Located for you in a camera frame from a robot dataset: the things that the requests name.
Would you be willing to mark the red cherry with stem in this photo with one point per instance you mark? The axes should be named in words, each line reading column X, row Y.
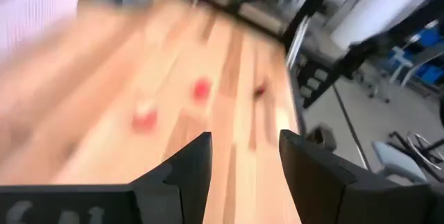
column 259, row 91

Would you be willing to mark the white table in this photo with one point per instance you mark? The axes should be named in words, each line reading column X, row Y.
column 381, row 2

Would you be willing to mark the black metal table frame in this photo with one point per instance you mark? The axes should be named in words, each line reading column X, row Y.
column 312, row 5

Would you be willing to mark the white perforated plastic basket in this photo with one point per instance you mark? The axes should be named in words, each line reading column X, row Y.
column 34, row 5

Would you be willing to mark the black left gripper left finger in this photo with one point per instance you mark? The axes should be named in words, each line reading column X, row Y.
column 180, row 189

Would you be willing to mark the pink peach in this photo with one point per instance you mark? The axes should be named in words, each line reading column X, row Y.
column 202, row 89

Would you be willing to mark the silver metal bar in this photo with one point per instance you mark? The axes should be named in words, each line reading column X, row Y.
column 296, row 40

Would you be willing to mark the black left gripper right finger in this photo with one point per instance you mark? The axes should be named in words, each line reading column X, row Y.
column 319, row 182

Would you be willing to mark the pale pink faceted ball fruit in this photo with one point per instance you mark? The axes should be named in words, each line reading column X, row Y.
column 144, row 121

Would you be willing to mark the grey chair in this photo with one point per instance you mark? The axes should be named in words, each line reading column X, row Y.
column 399, row 163

